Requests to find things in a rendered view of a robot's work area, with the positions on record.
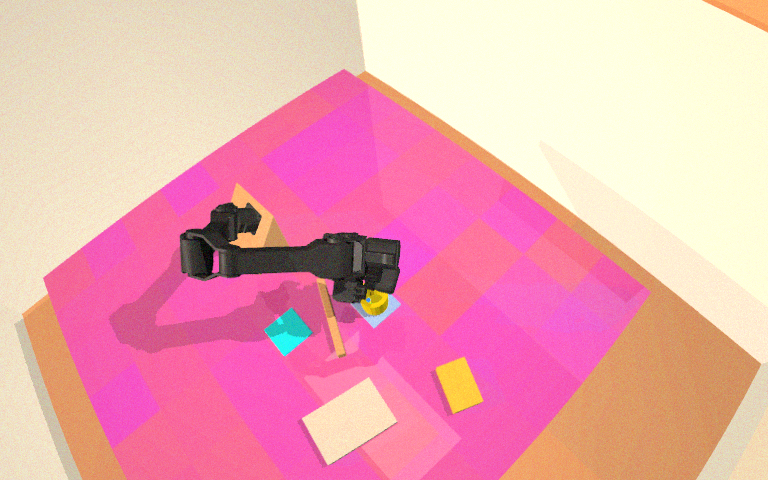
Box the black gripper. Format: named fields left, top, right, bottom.
left=363, top=266, right=400, bottom=295

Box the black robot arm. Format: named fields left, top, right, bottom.
left=180, top=202, right=401, bottom=304

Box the cream flat rectangular panel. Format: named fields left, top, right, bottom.
left=302, top=377, right=397, bottom=465

